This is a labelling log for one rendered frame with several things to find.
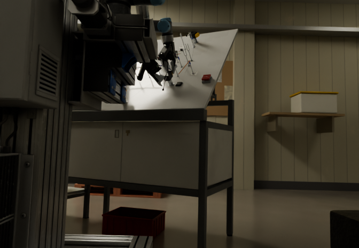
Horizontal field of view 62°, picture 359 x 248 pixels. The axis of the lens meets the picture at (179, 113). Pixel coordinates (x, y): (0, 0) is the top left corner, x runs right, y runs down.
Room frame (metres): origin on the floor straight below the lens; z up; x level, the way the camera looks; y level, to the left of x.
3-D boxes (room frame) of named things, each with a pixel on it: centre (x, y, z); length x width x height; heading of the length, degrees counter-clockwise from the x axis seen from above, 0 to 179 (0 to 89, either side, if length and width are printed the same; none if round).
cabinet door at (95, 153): (2.13, 0.62, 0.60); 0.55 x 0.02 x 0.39; 64
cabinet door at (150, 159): (1.88, 0.13, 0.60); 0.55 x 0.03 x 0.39; 64
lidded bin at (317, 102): (4.25, -1.89, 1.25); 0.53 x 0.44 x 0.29; 90
